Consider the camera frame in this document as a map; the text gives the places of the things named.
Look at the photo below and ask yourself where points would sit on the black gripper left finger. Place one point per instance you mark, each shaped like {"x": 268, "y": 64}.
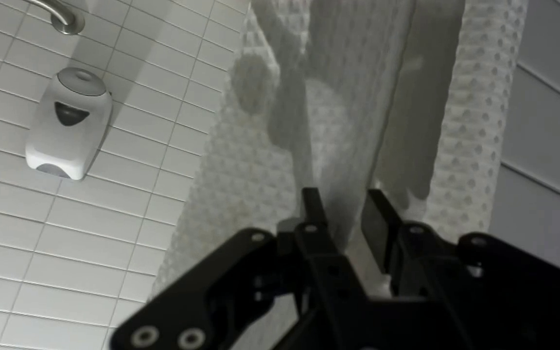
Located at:
{"x": 313, "y": 272}

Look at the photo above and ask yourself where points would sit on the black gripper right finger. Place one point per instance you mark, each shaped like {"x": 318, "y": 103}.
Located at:
{"x": 488, "y": 292}

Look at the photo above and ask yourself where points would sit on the white shower curtain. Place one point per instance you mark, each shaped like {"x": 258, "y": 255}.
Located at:
{"x": 346, "y": 97}

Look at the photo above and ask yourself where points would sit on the white soap dispenser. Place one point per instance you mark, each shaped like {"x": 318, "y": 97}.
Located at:
{"x": 69, "y": 122}

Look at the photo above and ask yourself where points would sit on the long chrome corner grab bar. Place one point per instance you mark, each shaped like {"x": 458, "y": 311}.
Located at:
{"x": 64, "y": 15}

